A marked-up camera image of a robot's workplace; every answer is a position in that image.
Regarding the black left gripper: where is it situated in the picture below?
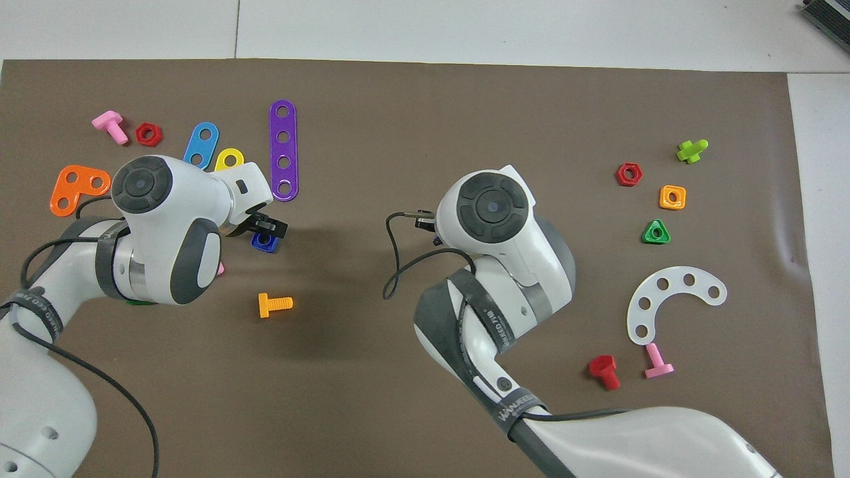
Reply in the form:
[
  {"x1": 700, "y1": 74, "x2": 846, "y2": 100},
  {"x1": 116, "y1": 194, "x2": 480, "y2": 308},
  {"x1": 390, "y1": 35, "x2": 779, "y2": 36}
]
[{"x1": 247, "y1": 209, "x2": 288, "y2": 241}]

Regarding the orange toy screw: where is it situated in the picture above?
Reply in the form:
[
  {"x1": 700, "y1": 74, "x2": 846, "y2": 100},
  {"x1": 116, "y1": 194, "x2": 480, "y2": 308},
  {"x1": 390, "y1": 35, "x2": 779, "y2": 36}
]
[{"x1": 258, "y1": 293, "x2": 294, "y2": 319}]

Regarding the pink toy screw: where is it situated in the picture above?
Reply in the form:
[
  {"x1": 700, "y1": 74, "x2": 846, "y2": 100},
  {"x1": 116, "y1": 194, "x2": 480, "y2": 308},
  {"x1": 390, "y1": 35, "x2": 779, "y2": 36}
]
[
  {"x1": 92, "y1": 111, "x2": 129, "y2": 145},
  {"x1": 643, "y1": 343, "x2": 675, "y2": 380}
]

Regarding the red toy screw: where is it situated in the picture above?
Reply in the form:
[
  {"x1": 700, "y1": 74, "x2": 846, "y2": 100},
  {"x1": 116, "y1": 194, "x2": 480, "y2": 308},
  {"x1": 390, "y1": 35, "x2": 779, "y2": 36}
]
[{"x1": 588, "y1": 355, "x2": 622, "y2": 391}]

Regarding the lime cross toy screw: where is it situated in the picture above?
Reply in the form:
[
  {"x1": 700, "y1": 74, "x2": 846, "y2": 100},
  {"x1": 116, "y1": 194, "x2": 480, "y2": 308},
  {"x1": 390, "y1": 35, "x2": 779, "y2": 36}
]
[{"x1": 676, "y1": 139, "x2": 709, "y2": 165}]

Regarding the purple four-hole bar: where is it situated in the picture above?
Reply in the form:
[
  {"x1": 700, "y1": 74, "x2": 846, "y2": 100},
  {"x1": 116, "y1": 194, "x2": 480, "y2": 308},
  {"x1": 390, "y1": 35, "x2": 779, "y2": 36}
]
[{"x1": 269, "y1": 100, "x2": 299, "y2": 202}]

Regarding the brown table mat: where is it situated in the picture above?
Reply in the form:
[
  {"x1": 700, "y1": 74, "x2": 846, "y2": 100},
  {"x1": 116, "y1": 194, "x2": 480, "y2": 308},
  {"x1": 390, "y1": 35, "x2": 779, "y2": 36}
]
[{"x1": 0, "y1": 58, "x2": 836, "y2": 478}]

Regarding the blue two-hole bar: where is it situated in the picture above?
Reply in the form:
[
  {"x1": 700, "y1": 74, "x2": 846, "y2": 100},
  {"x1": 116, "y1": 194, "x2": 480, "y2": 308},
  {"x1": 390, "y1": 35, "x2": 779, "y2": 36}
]
[{"x1": 183, "y1": 122, "x2": 220, "y2": 171}]

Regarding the orange heart-shaped plate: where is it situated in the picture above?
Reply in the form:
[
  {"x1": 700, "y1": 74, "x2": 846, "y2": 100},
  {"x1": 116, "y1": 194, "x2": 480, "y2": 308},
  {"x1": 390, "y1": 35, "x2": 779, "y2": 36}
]
[{"x1": 50, "y1": 165, "x2": 112, "y2": 217}]

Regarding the white curved perforated plate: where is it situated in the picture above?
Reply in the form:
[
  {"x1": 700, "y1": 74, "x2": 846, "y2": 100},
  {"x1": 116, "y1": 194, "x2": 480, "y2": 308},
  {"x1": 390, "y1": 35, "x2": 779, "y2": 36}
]
[{"x1": 626, "y1": 266, "x2": 728, "y2": 346}]

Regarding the dark grey ribbed device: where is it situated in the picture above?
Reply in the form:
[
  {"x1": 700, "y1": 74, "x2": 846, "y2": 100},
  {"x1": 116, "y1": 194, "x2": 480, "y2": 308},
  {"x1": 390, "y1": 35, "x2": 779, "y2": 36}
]
[{"x1": 800, "y1": 0, "x2": 850, "y2": 37}]

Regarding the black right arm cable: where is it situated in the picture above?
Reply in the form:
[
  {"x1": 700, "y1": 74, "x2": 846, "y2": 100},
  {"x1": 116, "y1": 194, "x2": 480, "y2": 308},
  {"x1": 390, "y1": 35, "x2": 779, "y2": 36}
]
[{"x1": 383, "y1": 211, "x2": 632, "y2": 478}]

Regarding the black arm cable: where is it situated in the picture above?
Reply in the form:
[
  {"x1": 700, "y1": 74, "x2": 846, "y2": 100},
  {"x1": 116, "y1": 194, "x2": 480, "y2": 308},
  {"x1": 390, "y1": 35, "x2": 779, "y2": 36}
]
[
  {"x1": 0, "y1": 196, "x2": 160, "y2": 478},
  {"x1": 383, "y1": 211, "x2": 632, "y2": 478}
]

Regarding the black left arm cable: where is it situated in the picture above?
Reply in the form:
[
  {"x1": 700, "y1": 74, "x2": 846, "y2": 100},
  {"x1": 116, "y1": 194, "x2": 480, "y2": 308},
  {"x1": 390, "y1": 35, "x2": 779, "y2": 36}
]
[{"x1": 0, "y1": 196, "x2": 160, "y2": 478}]

